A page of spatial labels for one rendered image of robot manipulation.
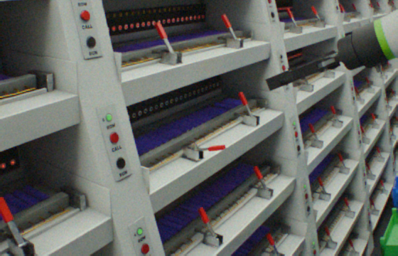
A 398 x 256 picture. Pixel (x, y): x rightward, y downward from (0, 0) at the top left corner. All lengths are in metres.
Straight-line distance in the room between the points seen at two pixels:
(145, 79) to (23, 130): 0.27
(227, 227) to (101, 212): 0.40
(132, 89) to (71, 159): 0.16
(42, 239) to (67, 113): 0.19
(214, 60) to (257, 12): 0.32
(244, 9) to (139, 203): 0.71
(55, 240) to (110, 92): 0.25
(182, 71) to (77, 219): 0.36
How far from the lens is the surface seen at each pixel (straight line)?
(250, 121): 1.13
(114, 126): 0.72
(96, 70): 0.71
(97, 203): 0.72
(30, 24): 0.75
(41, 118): 0.64
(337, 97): 1.95
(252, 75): 1.29
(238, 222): 1.07
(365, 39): 0.96
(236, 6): 1.29
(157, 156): 0.89
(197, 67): 0.93
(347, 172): 1.85
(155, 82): 0.82
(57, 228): 0.70
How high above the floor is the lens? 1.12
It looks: 9 degrees down
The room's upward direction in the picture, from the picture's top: 13 degrees counter-clockwise
